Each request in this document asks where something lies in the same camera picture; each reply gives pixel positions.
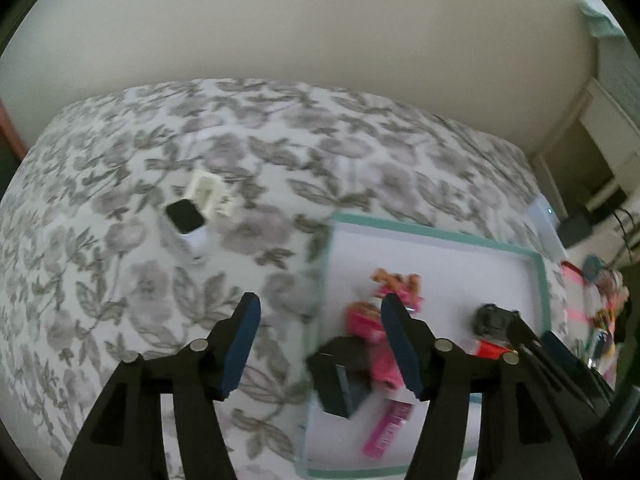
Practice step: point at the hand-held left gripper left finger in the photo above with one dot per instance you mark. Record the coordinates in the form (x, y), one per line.
(240, 347)

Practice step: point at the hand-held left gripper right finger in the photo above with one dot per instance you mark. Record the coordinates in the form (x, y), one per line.
(400, 347)

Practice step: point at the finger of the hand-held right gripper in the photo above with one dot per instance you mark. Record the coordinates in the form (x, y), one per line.
(570, 365)
(527, 342)

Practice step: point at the red and white bottle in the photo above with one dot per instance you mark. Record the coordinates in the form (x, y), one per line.
(492, 349)

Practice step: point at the pink fitness band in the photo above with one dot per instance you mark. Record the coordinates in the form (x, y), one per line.
(365, 327)

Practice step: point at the black toy car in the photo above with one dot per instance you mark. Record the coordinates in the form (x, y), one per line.
(490, 320)

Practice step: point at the pink toy dog figure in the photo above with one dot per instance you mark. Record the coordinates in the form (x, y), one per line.
(400, 285)

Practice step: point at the black charger plug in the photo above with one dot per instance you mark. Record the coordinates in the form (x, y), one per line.
(335, 375)

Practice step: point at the magenta plastic bar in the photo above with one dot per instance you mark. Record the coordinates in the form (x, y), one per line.
(387, 430)

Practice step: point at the shallow teal cardboard box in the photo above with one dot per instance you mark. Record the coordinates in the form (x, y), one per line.
(450, 280)

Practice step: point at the pile of colourful trinkets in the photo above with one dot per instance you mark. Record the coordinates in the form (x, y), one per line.
(612, 305)

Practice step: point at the round blue trinket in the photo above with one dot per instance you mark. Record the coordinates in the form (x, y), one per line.
(595, 266)

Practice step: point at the white power bank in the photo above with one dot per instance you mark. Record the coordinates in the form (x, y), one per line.
(545, 230)

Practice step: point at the black power adapter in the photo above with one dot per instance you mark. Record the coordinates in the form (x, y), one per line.
(575, 227)

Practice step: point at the grey floral blanket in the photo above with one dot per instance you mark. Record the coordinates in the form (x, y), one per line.
(125, 285)

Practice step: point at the white smartwatch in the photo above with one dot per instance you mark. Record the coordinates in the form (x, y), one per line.
(185, 217)

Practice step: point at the cream plastic clip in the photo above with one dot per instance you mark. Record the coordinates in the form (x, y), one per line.
(207, 190)

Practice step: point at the white nightstand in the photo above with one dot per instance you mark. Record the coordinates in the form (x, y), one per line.
(610, 130)

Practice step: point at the pale green cloth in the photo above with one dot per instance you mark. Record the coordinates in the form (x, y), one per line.
(600, 20)

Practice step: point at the reddish wooden post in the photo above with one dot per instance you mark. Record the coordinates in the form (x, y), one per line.
(10, 132)

